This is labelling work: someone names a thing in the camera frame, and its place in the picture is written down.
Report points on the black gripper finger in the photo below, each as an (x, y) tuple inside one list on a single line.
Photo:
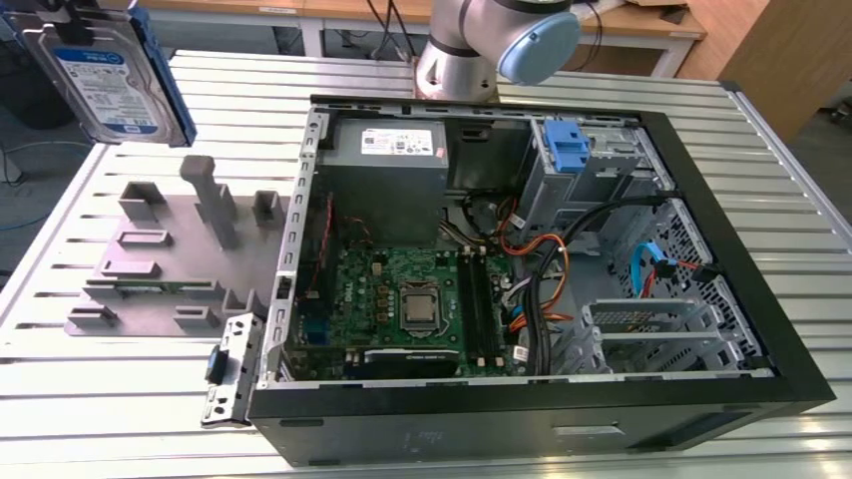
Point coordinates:
[(74, 32)]

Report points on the hard disk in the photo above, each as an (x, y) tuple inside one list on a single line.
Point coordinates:
[(113, 100)]

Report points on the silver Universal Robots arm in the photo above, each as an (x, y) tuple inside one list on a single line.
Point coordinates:
[(458, 70)]

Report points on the metal disk bay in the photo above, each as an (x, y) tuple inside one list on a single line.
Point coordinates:
[(658, 336)]

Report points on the black waste bin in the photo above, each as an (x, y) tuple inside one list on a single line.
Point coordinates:
[(26, 110)]

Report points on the white workbench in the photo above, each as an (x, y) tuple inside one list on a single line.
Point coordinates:
[(265, 11)]

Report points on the grey parts rack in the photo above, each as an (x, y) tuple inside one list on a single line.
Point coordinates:
[(173, 259)]

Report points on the green RAM stick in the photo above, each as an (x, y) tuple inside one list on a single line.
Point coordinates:
[(166, 288)]

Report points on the grey power supply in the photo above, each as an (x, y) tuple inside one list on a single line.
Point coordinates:
[(385, 199)]

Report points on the green motherboard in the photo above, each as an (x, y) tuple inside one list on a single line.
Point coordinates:
[(372, 319)]

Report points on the silver CPU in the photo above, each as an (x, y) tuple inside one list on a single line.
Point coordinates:
[(417, 308)]

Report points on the blue drive bay latch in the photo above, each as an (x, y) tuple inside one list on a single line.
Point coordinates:
[(565, 149)]

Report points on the CPU socket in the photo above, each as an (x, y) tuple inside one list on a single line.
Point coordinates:
[(418, 331)]

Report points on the black RAM slot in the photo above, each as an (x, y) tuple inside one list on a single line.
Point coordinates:
[(484, 299), (469, 299)]

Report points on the metal optical drive cage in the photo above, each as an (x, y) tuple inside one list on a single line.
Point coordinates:
[(565, 194)]

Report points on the black graphics card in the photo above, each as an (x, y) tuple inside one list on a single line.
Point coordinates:
[(412, 361)]

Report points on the wooden desk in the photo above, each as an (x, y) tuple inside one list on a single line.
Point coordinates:
[(652, 25)]

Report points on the black PC case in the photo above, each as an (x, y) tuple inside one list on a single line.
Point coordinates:
[(465, 434)]

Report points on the wooden cabinet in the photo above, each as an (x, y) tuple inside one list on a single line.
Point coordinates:
[(785, 50)]

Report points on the metal expansion card bracket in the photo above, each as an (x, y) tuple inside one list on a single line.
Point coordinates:
[(236, 349)]

